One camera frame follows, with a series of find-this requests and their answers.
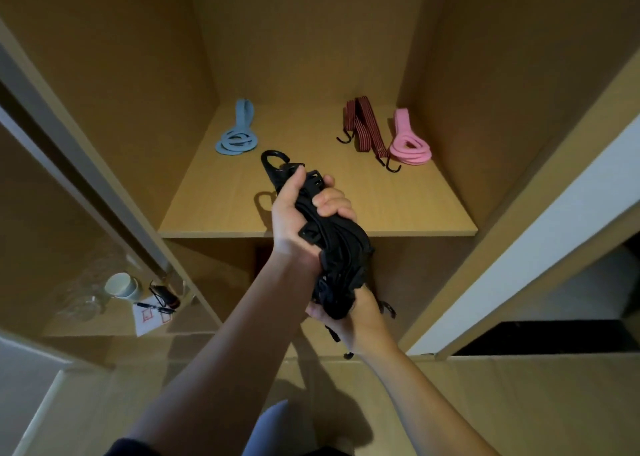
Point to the person's left hand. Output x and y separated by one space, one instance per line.
290 230

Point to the person's right hand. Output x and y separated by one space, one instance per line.
365 320

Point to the person's left thumb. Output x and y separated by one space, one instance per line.
297 183

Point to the person's right fingers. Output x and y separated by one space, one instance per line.
314 311

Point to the person's right forearm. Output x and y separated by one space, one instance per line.
420 405

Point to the person's left forearm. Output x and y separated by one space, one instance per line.
235 355

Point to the wooden shelf board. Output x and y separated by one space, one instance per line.
400 205

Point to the person's grey trouser leg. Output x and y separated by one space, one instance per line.
280 430

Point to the wooden cabinet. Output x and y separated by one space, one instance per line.
300 45

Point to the small black device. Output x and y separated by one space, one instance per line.
166 295

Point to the black pen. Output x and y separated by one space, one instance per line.
155 308

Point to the white paper sheet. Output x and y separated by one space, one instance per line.
147 323

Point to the white cup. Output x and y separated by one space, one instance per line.
120 285

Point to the white cabinet door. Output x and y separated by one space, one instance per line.
525 250

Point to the grey-framed glass cabinet door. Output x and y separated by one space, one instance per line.
75 140

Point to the person's dark sleeve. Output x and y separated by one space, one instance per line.
132 448

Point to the clear drinking glass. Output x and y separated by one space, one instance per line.
85 305

